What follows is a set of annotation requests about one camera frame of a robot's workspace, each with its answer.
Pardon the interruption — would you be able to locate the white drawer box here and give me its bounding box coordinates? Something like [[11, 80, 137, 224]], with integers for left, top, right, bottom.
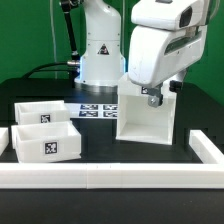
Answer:
[[11, 121, 81, 163], [14, 100, 70, 125]]

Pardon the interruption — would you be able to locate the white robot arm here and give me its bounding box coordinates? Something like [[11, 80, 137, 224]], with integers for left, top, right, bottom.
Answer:
[[76, 0, 220, 107]]

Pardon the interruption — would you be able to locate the white drawer cabinet frame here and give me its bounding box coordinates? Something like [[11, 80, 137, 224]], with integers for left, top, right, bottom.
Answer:
[[116, 74, 176, 145]]

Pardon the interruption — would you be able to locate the white marker sheet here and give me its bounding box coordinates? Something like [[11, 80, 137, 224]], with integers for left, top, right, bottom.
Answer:
[[66, 103, 118, 119]]

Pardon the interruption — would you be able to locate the white left fence rail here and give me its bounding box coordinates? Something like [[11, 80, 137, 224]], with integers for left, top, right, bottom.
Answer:
[[0, 128, 9, 156]]

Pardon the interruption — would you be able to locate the white fence rail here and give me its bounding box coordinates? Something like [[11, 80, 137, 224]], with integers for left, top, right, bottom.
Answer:
[[0, 128, 9, 156], [189, 130, 224, 165], [0, 163, 224, 189]]

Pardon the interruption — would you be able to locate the white right fence rail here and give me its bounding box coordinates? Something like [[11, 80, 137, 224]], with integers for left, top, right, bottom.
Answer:
[[189, 130, 224, 165]]

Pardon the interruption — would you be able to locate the black cable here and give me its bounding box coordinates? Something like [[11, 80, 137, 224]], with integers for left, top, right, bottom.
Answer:
[[22, 61, 81, 80]]

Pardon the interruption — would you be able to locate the white front fence rail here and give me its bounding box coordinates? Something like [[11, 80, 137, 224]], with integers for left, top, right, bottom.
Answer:
[[0, 163, 224, 189]]

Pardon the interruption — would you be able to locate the white front drawer box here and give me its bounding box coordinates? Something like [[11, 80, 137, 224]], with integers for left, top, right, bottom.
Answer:
[[11, 121, 81, 163]]

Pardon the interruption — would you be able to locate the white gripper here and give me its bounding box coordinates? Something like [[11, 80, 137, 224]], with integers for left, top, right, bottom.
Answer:
[[128, 26, 207, 108]]

